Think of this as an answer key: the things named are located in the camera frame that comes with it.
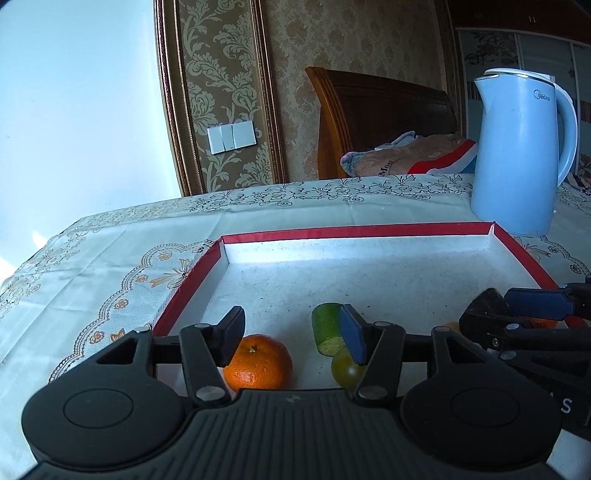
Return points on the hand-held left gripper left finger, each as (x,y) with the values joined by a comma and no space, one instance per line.
(231,334)

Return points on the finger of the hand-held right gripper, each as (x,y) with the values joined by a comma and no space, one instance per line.
(538,303)
(508,339)

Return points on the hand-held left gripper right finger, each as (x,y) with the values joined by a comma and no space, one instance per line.
(353,334)

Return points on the large tangerine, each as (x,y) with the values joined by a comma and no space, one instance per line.
(542,323)

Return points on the green cucumber piece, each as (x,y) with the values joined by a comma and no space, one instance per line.
(325,327)

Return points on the small green jujube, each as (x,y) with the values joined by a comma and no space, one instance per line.
(344,370)

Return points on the red cardboard box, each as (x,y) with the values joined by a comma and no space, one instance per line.
(323,277)

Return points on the small tangerine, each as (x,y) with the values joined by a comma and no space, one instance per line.
(258,364)

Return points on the striped colourful quilt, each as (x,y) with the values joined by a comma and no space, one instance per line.
(582,177)

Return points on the light blue electric kettle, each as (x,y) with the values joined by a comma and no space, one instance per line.
(517,152)

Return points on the folded colourful blanket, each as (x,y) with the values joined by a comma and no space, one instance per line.
(401,154)

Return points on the wooden bed headboard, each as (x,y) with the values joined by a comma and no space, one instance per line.
(383,110)

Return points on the sliding door wardrobe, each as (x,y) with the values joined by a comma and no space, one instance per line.
(498,55)

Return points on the white wall light switch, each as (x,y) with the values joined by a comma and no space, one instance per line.
(231,137)

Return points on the brown wall moulding frame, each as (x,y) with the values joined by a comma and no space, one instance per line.
(168,92)

